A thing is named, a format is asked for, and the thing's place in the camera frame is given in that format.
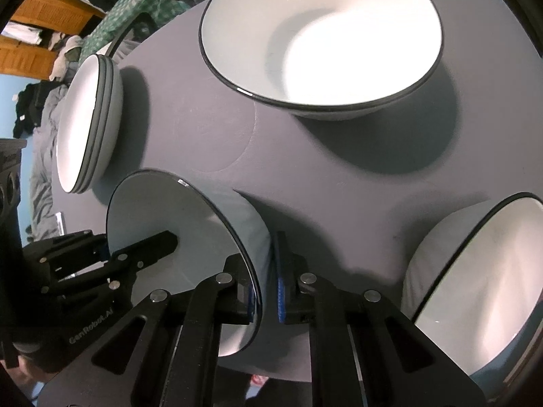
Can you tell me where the black bag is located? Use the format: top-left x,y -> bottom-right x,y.
11,80 -> 69,139

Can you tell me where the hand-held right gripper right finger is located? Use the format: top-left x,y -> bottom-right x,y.
274,231 -> 486,407

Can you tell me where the white hanging shirt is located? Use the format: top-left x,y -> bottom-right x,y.
2,21 -> 43,45

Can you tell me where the pale clothes pile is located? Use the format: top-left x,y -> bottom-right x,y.
48,36 -> 86,82

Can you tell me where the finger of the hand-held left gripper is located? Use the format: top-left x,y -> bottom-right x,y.
108,230 -> 179,275
23,230 -> 108,273

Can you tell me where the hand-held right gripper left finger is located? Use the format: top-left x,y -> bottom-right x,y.
36,254 -> 259,407

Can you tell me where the wooden louvred wardrobe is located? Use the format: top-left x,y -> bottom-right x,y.
0,0 -> 108,82

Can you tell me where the white bowl dark rim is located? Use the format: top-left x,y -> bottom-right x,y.
199,0 -> 444,122
105,170 -> 272,358
400,192 -> 543,387

